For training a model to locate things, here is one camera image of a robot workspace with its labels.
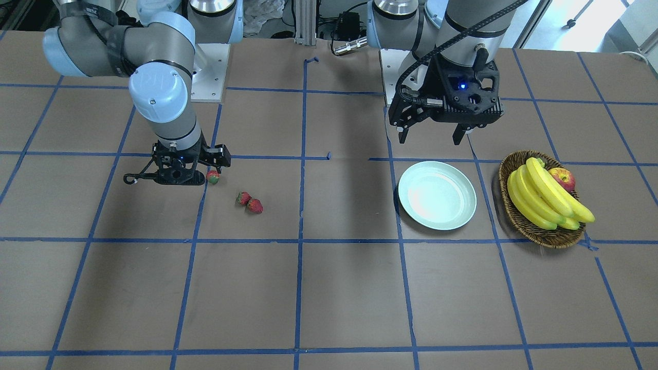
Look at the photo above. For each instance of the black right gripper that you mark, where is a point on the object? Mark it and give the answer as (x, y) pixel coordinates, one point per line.
(218, 155)

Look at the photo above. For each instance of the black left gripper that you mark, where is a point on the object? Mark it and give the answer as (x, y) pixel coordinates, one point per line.
(431, 82)

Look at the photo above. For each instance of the strawberry with green top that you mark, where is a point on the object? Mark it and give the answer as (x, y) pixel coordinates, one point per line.
(212, 177)

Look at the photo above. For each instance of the red strawberry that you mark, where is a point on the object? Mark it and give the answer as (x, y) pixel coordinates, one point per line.
(255, 206)
(243, 198)

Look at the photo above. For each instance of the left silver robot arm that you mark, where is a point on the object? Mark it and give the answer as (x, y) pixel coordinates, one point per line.
(467, 33)

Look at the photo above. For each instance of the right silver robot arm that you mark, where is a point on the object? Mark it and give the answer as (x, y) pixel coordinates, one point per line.
(157, 56)

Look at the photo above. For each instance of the light green plate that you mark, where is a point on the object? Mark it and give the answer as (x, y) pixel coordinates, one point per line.
(437, 195)

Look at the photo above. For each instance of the silver metal connector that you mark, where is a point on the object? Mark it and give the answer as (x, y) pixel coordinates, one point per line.
(348, 47)

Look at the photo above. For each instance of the yellow banana bunch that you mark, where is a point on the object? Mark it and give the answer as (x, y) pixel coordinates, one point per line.
(542, 201)

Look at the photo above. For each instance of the small black adapter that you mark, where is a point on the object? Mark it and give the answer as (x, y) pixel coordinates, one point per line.
(347, 27)

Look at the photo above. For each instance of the red yellow apple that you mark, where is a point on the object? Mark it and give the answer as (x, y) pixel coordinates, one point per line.
(564, 178)

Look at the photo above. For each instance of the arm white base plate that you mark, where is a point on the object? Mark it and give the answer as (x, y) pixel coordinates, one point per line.
(209, 73)
(393, 63)

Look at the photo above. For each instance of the aluminium frame post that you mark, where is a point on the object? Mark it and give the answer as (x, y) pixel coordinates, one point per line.
(305, 22)

